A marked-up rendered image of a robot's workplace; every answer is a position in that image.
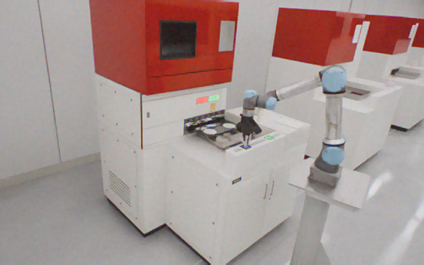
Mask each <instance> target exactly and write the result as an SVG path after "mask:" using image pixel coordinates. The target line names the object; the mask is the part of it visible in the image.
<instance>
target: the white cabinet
mask: <svg viewBox="0 0 424 265"><path fill-rule="evenodd" d="M306 145H307V142H304V143H302V144H301V145H299V146H296V147H294V148H292V149H288V150H286V151H285V152H283V153H282V154H281V155H278V156H277V157H274V158H272V159H270V160H268V161H266V162H264V163H262V164H261V165H258V166H254V167H252V168H251V169H248V170H246V171H245V172H242V173H241V174H238V175H236V176H235V177H232V178H230V179H229V180H227V179H226V178H224V177H223V176H221V175H219V174H217V173H216V172H214V171H212V170H211V169H209V168H208V167H206V166H204V165H202V164H200V163H198V162H196V161H195V160H194V159H192V158H190V157H189V156H187V155H185V154H183V153H182V152H180V151H179V150H178V149H175V148H173V147H171V146H169V145H168V144H167V150H166V225H168V226H169V229H170V231H172V232H173V233H174V234H175V235H176V237H178V238H179V239H180V240H181V241H182V242H183V243H184V244H185V245H187V246H189V247H190V248H191V249H192V250H193V251H194V252H195V253H196V254H197V255H198V256H199V257H200V258H201V259H202V260H203V261H204V262H206V263H207V264H208V265H226V264H228V263H229V262H231V260H233V259H234V258H235V257H236V256H237V255H239V254H240V253H242V252H243V251H245V250H246V249H247V248H248V247H250V246H251V245H253V244H254V243H255V242H256V241H258V240H259V239H261V238H262V237H264V236H265V235H266V234H267V233H268V232H269V231H270V230H272V229H273V228H275V227H276V226H278V225H280V224H281V223H282V222H284V221H285V220H286V219H287V218H288V217H290V216H291V215H292V211H293V207H294V201H295V197H296V194H297V187H295V186H291V185H288V183H289V174H290V170H291V168H292V167H293V166H296V165H297V164H298V163H301V162H302V161H303V158H304V154H305V149H306Z"/></svg>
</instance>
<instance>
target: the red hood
mask: <svg viewBox="0 0 424 265"><path fill-rule="evenodd" d="M89 7H90V17H91V35H92V44H93V64H94V72H96V73H97V74H100V75H102V76H104V77H107V78H109V79H111V80H113V81H116V82H118V83H119V84H122V85H124V86H126V87H128V88H131V89H133V90H135V91H137V92H139V93H142V94H145V95H156V94H161V93H168V92H173V91H181V90H186V89H191V88H198V87H203V86H208V85H215V84H221V83H226V82H231V80H232V73H233V59H234V52H235V45H236V31H237V23H238V16H239V2H232V1H218V0H89Z"/></svg>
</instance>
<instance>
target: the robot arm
mask: <svg viewBox="0 0 424 265"><path fill-rule="evenodd" d="M319 87H322V92H323V94H325V96H326V99H325V137H324V138H323V140H322V150H321V152H320V154H319V155H318V157H317V158H316V160H315V161H314V165H315V167H316V168H318V169H320V170H323V171H324V172H328V173H337V172H338V171H339V164H340V163H341V162H342V161H343V160H344V159H345V143H346V142H347V137H346V136H345V135H342V105H343V95H344V94H345V93H346V87H347V73H346V71H345V69H344V68H343V67H342V66H331V67H329V68H327V69H323V70H321V71H318V72H317V74H315V75H313V76H310V77H307V78H305V79H302V80H300V81H297V82H294V83H292V84H290V85H286V86H284V87H282V88H279V89H277V90H274V91H269V92H267V93H266V95H265V96H259V95H258V94H257V91H254V90H246V91H245V95H244V105H243V112H242V114H240V116H241V121H240V122H239V123H237V128H238V129H237V128H236V131H239V132H240V133H243V134H242V137H239V140H240V141H242V142H243V143H244V147H247V145H248V144H249V142H250V140H251V138H252V135H253V131H254V132H255V134H259V133H261V132H262V129H261V128H260V127H259V126H258V124H257V123H256V121H255V120H254V119H253V116H254V114H255V108H256V107H258V108H262V109H265V110H274V109H275V108H276V104H277V102H279V101H281V100H283V99H286V98H289V97H291V96H295V95H298V94H300V93H305V92H307V91H311V90H313V89H315V88H319Z"/></svg>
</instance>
